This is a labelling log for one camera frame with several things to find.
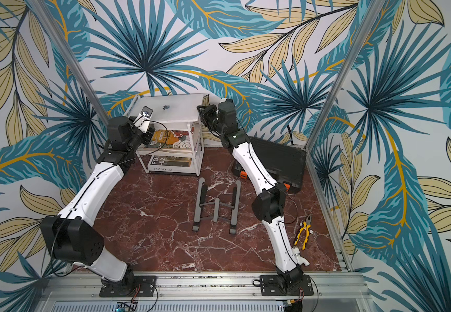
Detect silver laptop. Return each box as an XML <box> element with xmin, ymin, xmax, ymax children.
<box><xmin>124</xmin><ymin>94</ymin><xmax>205</xmax><ymax>124</ymax></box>

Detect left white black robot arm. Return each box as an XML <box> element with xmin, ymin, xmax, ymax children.
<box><xmin>40</xmin><ymin>114</ymin><xmax>155</xmax><ymax>285</ymax></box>

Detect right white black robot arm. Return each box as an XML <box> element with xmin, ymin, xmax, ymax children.
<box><xmin>197</xmin><ymin>98</ymin><xmax>305</xmax><ymax>293</ymax></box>

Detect grey folding laptop stand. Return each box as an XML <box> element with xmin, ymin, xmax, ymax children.
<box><xmin>192</xmin><ymin>178</ymin><xmax>242</xmax><ymax>235</ymax></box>

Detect orange illustrated magazine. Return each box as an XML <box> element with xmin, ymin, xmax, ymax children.
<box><xmin>146</xmin><ymin>129</ymin><xmax>192</xmax><ymax>152</ymax></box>

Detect white three-tier shelf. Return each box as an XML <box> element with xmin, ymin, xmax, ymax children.
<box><xmin>124</xmin><ymin>94</ymin><xmax>205</xmax><ymax>176</ymax></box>

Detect white folio book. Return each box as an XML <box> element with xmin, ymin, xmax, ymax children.
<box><xmin>147</xmin><ymin>155</ymin><xmax>195</xmax><ymax>174</ymax></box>

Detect black plastic tool case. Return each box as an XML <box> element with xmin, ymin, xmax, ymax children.
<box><xmin>227</xmin><ymin>137</ymin><xmax>307</xmax><ymax>194</ymax></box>

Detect yellow black pliers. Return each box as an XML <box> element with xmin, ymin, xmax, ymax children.
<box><xmin>294</xmin><ymin>215</ymin><xmax>312</xmax><ymax>250</ymax></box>

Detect small white plastic piece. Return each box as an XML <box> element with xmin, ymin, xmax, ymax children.
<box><xmin>297</xmin><ymin>255</ymin><xmax>310</xmax><ymax>267</ymax></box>

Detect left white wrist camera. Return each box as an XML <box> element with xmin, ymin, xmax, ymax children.
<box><xmin>133</xmin><ymin>106</ymin><xmax>153</xmax><ymax>133</ymax></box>

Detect left aluminium corner post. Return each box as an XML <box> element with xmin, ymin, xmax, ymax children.
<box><xmin>26</xmin><ymin>0</ymin><xmax>125</xmax><ymax>149</ymax></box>

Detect aluminium corner post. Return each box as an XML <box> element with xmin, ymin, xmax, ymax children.
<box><xmin>305</xmin><ymin>1</ymin><xmax>385</xmax><ymax>153</ymax></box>
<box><xmin>26</xmin><ymin>0</ymin><xmax>125</xmax><ymax>149</ymax></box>

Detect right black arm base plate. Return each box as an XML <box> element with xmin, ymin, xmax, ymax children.
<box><xmin>253</xmin><ymin>274</ymin><xmax>315</xmax><ymax>297</ymax></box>

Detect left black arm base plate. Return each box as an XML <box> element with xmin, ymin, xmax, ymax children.
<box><xmin>99</xmin><ymin>276</ymin><xmax>157</xmax><ymax>298</ymax></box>

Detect right aluminium corner post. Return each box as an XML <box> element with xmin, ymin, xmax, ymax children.
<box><xmin>305</xmin><ymin>1</ymin><xmax>385</xmax><ymax>153</ymax></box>

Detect aluminium front rail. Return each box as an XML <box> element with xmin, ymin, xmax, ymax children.
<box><xmin>35</xmin><ymin>272</ymin><xmax>377</xmax><ymax>311</ymax></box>

